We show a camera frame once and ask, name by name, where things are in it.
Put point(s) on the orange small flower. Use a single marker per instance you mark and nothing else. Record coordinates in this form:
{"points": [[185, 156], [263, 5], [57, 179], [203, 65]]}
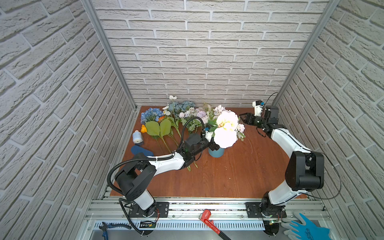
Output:
{"points": [[143, 129]]}

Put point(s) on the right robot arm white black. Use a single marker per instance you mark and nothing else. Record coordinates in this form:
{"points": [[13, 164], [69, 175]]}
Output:
{"points": [[305, 171]]}

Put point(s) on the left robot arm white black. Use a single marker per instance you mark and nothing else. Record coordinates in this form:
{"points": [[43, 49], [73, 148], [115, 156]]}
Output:
{"points": [[131, 178]]}

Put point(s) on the blue work glove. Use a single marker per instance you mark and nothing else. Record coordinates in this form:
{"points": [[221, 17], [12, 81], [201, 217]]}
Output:
{"points": [[309, 231]]}

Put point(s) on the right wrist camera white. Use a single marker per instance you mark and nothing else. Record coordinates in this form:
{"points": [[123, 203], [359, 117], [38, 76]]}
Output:
{"points": [[258, 107]]}

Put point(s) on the aluminium mounting rail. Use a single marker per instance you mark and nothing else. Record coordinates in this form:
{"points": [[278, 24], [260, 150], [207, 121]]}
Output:
{"points": [[186, 213]]}

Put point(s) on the red pipe wrench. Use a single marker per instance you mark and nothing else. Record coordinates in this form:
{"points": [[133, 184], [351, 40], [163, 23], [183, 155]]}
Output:
{"points": [[205, 218]]}

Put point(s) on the lilac white flower bouquet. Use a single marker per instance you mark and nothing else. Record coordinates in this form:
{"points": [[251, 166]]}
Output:
{"points": [[190, 114]]}

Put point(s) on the white tape roll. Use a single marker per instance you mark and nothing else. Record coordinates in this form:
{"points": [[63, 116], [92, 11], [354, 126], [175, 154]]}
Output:
{"points": [[137, 138]]}

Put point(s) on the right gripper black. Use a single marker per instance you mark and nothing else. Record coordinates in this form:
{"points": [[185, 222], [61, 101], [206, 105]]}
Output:
{"points": [[249, 117]]}

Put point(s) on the white poppy flower stem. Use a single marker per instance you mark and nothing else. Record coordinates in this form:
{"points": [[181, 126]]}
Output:
{"points": [[175, 119]]}

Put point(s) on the dusty blue hydrangea flower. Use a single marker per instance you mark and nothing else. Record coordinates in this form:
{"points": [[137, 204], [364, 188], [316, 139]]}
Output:
{"points": [[176, 107]]}

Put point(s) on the peach rose flower stem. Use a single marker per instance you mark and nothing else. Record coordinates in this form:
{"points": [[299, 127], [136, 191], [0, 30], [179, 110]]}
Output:
{"points": [[225, 129]]}

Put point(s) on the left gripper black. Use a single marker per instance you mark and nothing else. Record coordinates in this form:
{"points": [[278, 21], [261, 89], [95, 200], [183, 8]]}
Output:
{"points": [[213, 144]]}

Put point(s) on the pink white hydrangea bouquet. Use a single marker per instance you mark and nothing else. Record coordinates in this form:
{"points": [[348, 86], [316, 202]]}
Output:
{"points": [[237, 126]]}

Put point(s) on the blue ceramic vase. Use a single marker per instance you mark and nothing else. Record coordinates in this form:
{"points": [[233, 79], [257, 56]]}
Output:
{"points": [[217, 153]]}

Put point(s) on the blue handled pliers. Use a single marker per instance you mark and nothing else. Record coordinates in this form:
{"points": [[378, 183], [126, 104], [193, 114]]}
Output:
{"points": [[104, 227]]}

